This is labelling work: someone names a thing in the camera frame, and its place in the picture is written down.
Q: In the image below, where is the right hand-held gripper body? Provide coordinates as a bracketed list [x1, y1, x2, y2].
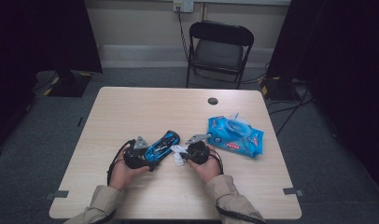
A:
[185, 133, 212, 165]

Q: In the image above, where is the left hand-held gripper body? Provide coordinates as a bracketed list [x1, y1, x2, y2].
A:
[123, 135, 150, 171]

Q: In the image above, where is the white wet wipe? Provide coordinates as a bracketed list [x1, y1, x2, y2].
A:
[170, 144, 190, 167]

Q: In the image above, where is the blue toy car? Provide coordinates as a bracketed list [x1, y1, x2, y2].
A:
[144, 130, 181, 164]

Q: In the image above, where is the blue wet wipes pack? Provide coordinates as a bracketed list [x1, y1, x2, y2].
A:
[205, 112, 265, 159]

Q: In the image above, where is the person's right hand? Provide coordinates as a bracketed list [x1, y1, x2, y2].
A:
[187, 145, 223, 184]

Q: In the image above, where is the person's left hand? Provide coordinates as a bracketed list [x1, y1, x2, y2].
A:
[108, 146, 150, 191]

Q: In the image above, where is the black stand base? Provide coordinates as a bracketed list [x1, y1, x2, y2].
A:
[47, 69, 93, 98]
[260, 76, 302, 102]

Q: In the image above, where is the grey tape strip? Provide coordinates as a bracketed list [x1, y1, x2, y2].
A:
[283, 187, 304, 197]
[44, 189, 70, 201]

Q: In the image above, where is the black folding chair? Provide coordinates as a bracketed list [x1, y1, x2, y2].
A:
[186, 20, 256, 91]

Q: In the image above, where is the black curtain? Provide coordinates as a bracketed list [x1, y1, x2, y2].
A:
[266, 0, 379, 197]
[0, 0, 104, 157]

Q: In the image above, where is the left hand-held gripper cable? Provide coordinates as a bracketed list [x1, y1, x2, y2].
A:
[93, 139, 137, 224]

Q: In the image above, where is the hand-held gripper cable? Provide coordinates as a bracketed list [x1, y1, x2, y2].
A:
[209, 148, 268, 224]
[93, 139, 137, 224]

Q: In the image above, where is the right hand-held gripper cable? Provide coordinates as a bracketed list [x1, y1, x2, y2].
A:
[209, 148, 268, 224]

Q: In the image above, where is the black floor cable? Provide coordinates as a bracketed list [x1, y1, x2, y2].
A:
[268, 83, 315, 138]

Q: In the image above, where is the black wall socket cable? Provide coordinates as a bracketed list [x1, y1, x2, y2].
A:
[176, 6, 191, 62]

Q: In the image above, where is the white wall socket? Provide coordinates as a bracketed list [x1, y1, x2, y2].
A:
[173, 0, 195, 13]

